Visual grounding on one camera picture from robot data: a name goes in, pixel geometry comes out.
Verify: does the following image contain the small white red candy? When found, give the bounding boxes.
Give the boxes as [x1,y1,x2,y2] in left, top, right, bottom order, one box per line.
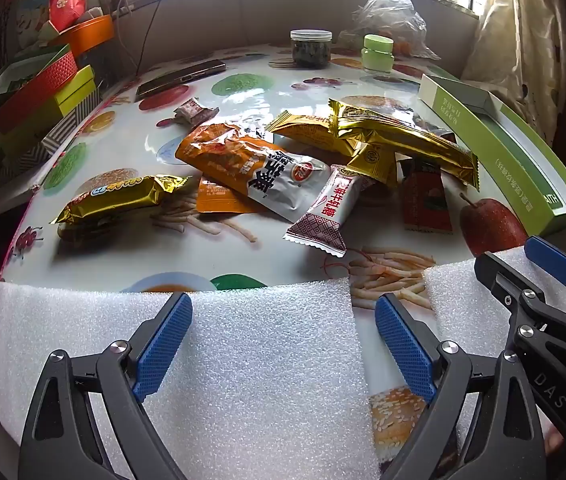
[173,98,206,123]

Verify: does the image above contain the food print tablecloth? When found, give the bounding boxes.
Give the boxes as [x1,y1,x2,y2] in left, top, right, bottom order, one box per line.
[0,45,566,480]

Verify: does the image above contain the green cardboard box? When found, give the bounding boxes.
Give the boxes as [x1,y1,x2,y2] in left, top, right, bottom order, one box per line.
[418,74,566,236]

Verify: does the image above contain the orange container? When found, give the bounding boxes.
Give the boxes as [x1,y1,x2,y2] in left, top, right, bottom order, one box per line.
[50,14,115,58]

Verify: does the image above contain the long gold snack packet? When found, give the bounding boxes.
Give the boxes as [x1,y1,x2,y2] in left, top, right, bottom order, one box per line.
[328,99,480,192]

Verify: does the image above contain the colourful printed carton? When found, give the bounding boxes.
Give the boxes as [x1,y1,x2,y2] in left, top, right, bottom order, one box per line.
[0,0,58,56]

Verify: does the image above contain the white red candy packet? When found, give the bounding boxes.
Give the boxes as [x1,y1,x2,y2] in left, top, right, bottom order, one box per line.
[283,164,376,259]

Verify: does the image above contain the dark red snack packet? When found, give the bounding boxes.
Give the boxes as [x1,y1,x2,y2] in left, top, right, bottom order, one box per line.
[402,157,454,234]

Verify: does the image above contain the smartphone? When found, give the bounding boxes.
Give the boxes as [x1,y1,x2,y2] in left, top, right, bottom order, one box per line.
[135,59,227,102]

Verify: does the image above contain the wide white foam sheet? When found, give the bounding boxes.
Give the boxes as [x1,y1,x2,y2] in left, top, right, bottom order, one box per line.
[0,277,381,480]

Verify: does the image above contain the yellow snack packet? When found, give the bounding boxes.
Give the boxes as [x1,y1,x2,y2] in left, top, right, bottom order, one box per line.
[266,110,358,158]

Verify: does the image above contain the green jar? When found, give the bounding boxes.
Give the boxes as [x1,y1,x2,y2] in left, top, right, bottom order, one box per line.
[361,34,394,75]

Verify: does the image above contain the gold snack bar blue print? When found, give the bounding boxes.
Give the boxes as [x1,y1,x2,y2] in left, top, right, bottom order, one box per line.
[50,174,194,226]

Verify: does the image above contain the clear plastic bag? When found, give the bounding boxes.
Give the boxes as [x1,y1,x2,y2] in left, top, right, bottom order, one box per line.
[338,0,441,61]

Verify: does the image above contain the clear jar dark contents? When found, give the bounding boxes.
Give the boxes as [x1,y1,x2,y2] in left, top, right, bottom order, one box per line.
[290,30,332,68]

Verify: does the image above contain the red textured box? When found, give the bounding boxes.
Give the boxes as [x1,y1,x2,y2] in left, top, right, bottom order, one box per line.
[0,51,78,133]

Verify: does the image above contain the cream patterned curtain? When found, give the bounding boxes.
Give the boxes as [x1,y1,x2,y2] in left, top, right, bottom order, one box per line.
[463,0,566,146]

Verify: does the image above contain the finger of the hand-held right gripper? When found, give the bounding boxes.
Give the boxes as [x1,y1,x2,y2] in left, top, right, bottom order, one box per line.
[474,252,564,331]
[524,236,566,321]

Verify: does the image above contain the black cable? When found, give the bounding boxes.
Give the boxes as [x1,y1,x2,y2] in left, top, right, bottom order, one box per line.
[135,0,236,73]

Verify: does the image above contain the narrow white foam sheet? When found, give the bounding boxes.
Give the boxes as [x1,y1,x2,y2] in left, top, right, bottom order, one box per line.
[423,214,566,480]

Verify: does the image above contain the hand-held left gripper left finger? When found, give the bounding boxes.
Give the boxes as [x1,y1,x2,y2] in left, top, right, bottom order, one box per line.
[18,292,194,480]

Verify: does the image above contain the stack of gift boxes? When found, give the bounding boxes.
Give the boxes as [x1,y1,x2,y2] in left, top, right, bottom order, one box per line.
[0,64,98,146]

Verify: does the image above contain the dark green box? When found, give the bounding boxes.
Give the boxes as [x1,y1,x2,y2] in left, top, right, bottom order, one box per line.
[0,44,71,103]

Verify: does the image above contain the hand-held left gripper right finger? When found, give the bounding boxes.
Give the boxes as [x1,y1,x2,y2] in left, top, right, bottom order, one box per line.
[374,294,548,480]

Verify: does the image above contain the striped box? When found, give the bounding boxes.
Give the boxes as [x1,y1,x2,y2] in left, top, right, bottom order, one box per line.
[17,91,101,171]

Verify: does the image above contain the orange white snack packet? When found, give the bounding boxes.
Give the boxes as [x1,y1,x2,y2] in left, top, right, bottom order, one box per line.
[175,122,332,223]
[197,175,258,216]

